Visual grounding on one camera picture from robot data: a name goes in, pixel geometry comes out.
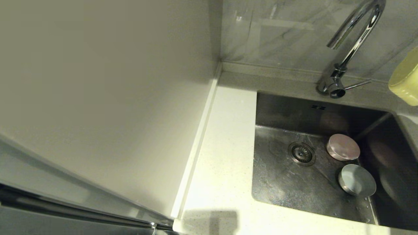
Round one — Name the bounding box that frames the steel refrigerator door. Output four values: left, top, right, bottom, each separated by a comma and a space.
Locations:
0, 132, 175, 235

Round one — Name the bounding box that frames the pink round bowl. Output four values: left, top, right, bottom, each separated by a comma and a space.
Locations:
327, 134, 361, 162

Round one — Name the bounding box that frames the chrome gooseneck faucet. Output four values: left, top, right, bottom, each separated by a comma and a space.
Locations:
316, 0, 387, 99

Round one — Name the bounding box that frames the yellow round bowl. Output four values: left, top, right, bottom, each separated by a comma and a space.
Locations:
388, 46, 418, 107

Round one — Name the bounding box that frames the white countertop edge strip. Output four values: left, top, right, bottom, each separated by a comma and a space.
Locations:
171, 64, 222, 227

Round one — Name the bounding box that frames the white tall side panel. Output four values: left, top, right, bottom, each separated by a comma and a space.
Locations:
0, 0, 223, 218

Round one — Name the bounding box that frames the grey round bowl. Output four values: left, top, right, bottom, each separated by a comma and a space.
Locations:
338, 164, 377, 197

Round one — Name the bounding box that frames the stainless steel sink basin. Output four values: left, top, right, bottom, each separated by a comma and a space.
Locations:
251, 91, 418, 231

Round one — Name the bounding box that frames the round metal drain strainer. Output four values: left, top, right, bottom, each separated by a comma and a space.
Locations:
288, 142, 317, 167

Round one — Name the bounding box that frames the dark refrigerator handle bar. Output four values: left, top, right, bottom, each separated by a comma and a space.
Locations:
0, 184, 175, 232

